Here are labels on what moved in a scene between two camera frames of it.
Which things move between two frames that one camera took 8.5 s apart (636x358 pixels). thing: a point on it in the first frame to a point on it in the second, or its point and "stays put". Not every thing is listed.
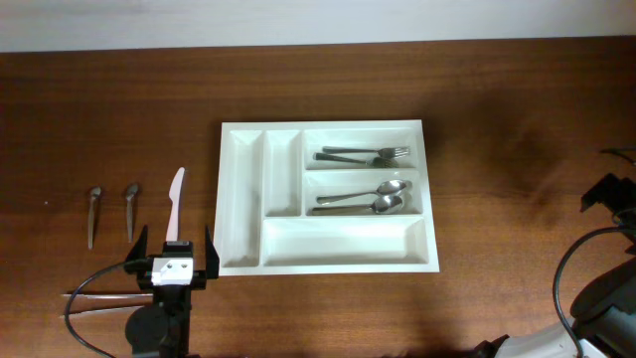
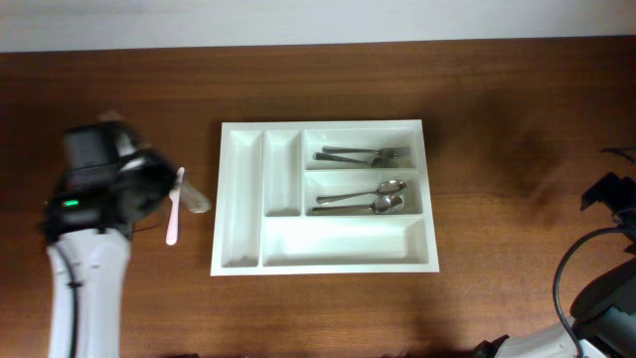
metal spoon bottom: (386, 205) stays put
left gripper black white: (136, 262) to (167, 166)
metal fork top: (394, 152) stays put
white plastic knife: (174, 194) stays put
